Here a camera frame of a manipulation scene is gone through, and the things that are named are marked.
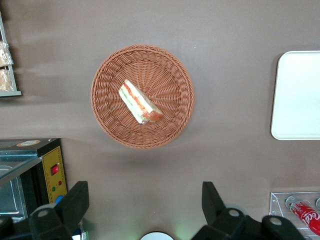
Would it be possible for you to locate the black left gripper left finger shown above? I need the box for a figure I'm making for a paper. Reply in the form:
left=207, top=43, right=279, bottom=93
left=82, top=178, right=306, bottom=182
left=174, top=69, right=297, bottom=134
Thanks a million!
left=0, top=181, right=90, bottom=240

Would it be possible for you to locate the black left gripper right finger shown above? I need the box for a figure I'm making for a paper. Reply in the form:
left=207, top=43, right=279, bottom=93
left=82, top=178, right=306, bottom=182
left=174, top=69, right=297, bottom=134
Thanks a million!
left=191, top=181, right=306, bottom=240

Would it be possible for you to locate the triangle sandwich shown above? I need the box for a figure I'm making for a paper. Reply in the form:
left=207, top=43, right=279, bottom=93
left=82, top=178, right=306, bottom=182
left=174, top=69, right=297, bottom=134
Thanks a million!
left=118, top=79, right=164, bottom=125

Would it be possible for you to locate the cream rectangular serving tray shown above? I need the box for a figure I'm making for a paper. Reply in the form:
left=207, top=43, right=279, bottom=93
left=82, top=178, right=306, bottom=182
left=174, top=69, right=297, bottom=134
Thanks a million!
left=270, top=50, right=320, bottom=141

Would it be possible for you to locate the round brown wicker basket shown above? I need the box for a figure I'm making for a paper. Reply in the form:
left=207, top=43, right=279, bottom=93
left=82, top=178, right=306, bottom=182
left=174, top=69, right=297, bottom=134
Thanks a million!
left=90, top=44, right=195, bottom=150

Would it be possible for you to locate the clear acrylic bottle rack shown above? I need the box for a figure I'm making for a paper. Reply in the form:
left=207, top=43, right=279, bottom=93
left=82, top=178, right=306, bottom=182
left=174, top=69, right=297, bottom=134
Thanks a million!
left=269, top=191, right=320, bottom=240

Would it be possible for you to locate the red cola bottle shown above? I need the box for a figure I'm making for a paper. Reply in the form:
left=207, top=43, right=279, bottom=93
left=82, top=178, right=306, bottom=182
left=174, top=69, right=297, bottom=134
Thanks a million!
left=284, top=195, right=320, bottom=236

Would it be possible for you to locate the grey metal bread shelf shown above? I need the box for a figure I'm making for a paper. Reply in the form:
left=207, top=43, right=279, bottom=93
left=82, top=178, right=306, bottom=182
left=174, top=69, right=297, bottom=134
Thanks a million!
left=0, top=9, right=23, bottom=98

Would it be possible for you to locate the wrapped bread pack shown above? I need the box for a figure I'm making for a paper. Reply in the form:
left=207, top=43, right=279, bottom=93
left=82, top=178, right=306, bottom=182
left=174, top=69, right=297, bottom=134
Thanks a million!
left=0, top=41, right=13, bottom=68
left=0, top=69, right=15, bottom=92

